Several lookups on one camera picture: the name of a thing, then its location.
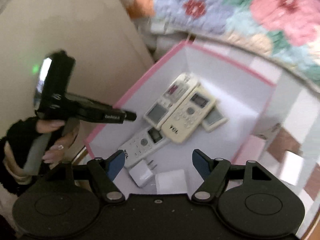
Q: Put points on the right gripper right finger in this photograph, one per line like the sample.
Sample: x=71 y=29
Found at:
x=214 y=174

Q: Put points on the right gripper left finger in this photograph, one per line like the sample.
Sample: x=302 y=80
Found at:
x=102 y=173

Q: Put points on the white cube charger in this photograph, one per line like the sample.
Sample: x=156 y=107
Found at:
x=171 y=182

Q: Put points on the cream TCL remote control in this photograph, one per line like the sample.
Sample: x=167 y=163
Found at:
x=188 y=115

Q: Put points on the pink cardboard box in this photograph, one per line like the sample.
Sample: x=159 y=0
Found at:
x=241 y=94

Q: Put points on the left hand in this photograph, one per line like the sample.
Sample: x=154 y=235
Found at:
x=55 y=154

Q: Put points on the white charger with prongs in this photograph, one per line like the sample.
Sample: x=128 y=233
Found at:
x=143 y=173

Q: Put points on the small white display remote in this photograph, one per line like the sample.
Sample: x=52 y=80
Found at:
x=213 y=120

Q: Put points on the white slim TCL remote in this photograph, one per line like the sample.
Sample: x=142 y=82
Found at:
x=143 y=144

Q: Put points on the white power adapter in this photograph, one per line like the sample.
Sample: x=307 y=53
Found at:
x=291 y=168

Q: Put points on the striped checkered rug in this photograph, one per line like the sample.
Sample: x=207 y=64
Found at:
x=290 y=123

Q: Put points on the white remote maroon buttons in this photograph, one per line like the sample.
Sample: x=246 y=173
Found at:
x=168 y=102

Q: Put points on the floral quilted bedspread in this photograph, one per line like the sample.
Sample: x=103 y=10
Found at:
x=283 y=31

